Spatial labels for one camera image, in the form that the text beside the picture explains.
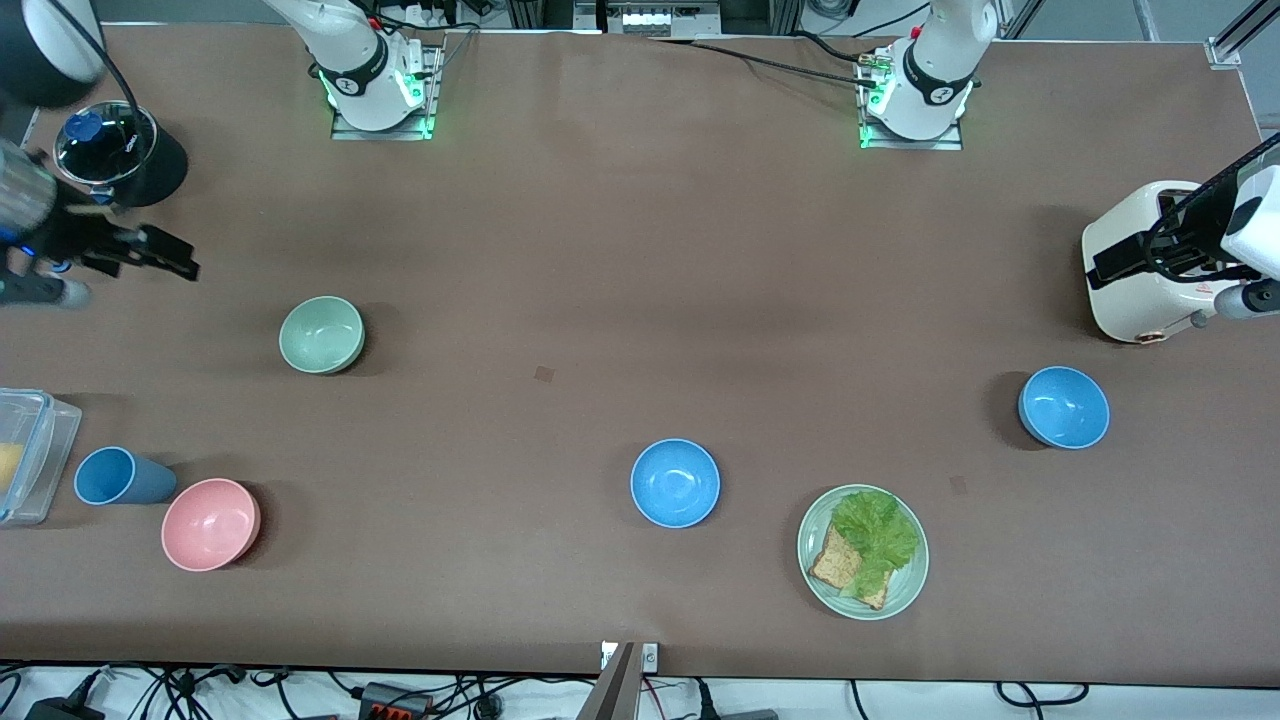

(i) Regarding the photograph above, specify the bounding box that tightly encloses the blue bowl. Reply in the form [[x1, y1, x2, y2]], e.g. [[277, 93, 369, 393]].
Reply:
[[1018, 366, 1111, 450], [630, 438, 721, 529]]

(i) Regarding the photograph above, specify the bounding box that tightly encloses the light green bowl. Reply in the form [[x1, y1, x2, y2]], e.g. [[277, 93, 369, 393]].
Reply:
[[279, 296, 365, 375]]

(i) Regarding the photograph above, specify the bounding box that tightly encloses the pink bowl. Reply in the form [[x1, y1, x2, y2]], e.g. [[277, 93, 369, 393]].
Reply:
[[161, 478, 262, 573]]

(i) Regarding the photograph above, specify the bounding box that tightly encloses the white toaster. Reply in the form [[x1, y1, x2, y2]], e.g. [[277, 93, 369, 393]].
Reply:
[[1082, 180, 1241, 345]]

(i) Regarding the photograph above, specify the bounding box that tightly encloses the glass lid blue knob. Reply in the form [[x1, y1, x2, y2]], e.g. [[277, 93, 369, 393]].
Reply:
[[53, 100, 159, 186]]

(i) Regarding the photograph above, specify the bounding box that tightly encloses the clear plastic container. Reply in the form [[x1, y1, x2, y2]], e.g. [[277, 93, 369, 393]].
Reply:
[[0, 388, 83, 527]]

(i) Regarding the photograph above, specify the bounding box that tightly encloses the blue cup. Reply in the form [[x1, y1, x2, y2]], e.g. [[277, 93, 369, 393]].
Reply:
[[74, 446, 179, 506]]

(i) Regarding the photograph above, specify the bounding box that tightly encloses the white power strip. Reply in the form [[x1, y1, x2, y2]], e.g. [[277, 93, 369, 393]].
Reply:
[[400, 0, 471, 31]]

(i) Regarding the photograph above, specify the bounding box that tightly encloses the green lettuce leaf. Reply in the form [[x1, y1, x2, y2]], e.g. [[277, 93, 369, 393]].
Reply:
[[832, 490, 920, 601]]

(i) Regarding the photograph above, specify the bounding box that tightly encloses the light green plate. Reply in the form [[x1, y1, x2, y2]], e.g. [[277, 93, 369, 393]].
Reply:
[[797, 484, 930, 621]]

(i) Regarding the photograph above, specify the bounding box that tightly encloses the brown bread slice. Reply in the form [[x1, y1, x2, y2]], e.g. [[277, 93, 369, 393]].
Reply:
[[808, 523, 891, 611]]

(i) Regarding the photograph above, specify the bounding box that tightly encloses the black power adapter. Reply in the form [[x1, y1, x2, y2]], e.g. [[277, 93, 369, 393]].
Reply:
[[25, 696, 106, 720]]

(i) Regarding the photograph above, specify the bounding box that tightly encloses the black orange power strip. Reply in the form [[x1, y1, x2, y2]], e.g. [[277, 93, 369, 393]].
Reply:
[[358, 682, 433, 720]]

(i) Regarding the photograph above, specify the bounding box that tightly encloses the black pot blue handle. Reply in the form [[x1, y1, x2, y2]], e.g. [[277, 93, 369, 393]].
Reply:
[[53, 100, 189, 209]]

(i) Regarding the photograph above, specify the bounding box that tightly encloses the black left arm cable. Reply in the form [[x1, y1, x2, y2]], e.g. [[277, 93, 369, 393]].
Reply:
[[1145, 132, 1280, 283]]

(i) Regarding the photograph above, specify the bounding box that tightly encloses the aluminium frame profile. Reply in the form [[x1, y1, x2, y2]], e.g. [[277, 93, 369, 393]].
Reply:
[[1205, 0, 1280, 69]]

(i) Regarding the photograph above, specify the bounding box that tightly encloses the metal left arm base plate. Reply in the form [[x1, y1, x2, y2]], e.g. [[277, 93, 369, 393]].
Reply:
[[858, 45, 965, 151]]

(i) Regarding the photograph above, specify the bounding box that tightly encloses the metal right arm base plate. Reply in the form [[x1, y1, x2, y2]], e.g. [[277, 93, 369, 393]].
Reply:
[[330, 45, 443, 141]]

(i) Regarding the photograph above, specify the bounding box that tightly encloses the black table cable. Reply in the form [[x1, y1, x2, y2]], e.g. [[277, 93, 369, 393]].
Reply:
[[650, 30, 881, 91]]

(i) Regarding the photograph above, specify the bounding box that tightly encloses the black looped floor cable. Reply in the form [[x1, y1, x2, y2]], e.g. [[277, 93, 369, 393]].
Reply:
[[995, 682, 1091, 711]]

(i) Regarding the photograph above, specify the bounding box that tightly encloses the grey camera mount bar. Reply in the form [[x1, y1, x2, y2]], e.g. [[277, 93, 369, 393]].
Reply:
[[575, 642, 641, 720]]

